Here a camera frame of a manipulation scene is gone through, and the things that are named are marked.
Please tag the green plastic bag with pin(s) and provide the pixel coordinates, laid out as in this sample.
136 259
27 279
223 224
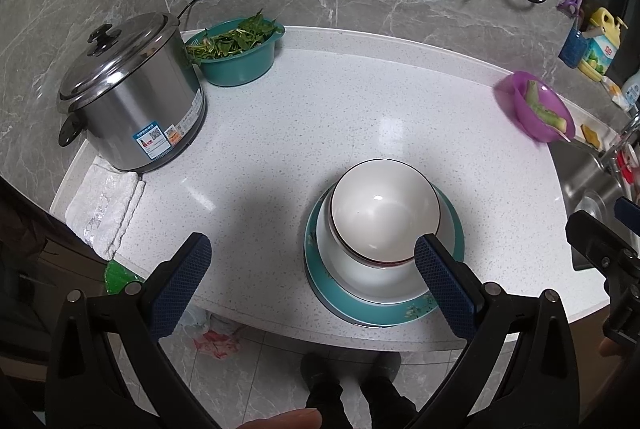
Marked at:
122 276

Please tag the white towel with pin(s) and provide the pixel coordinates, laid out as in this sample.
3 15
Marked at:
105 204

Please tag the peeled green lettuce stem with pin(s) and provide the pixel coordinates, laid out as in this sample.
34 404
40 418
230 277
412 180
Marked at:
542 109

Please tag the yellow sponge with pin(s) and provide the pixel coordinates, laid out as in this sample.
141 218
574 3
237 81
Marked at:
591 135

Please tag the white spray bottle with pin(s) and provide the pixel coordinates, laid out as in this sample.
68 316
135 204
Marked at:
632 91

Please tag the stainless steel rice cooker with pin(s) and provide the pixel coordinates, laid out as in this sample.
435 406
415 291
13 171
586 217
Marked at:
140 109

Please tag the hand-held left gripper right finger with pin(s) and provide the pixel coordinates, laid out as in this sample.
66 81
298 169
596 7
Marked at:
445 289

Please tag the person's leg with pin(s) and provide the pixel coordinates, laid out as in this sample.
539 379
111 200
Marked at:
325 389
387 389

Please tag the clear glass bowl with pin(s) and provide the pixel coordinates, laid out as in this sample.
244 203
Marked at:
585 203

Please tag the purple plastic basin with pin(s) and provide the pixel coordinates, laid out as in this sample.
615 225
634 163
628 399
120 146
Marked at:
515 109

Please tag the leafy green vegetables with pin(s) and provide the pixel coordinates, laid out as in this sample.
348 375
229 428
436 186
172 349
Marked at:
225 41

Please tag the person's left leg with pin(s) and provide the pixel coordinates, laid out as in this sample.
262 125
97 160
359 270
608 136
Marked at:
325 389

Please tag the metal faucet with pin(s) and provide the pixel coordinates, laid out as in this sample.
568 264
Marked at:
620 144

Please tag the large white bowl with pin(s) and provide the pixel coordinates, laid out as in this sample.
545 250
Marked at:
360 281

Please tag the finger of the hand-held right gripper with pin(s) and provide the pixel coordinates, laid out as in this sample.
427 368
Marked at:
629 209
590 234

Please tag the blue utensil holder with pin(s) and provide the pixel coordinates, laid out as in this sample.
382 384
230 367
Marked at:
572 49

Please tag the person's right hand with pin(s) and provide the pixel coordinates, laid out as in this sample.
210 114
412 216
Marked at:
610 346

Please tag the red floral print bowl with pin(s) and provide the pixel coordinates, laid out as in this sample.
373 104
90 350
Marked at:
380 262

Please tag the green plastic basin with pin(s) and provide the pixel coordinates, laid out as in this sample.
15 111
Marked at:
235 69

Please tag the person's right leg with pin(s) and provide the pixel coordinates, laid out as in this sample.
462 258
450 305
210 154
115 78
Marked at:
387 389

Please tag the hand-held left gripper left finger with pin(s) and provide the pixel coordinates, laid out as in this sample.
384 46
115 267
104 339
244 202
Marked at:
185 279

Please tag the white and orange packet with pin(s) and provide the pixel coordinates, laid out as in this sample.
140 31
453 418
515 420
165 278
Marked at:
614 91

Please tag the person's left hand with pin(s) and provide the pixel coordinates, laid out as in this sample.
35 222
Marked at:
280 420

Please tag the yellow detergent bottle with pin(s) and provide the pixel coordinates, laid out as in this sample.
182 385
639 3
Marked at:
602 54

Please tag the stainless steel sink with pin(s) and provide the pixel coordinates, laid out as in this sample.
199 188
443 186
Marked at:
580 179

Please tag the red and white holder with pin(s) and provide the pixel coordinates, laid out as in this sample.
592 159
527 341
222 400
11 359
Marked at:
625 164

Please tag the pink patterned plastic bag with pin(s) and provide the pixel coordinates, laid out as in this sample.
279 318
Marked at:
217 344

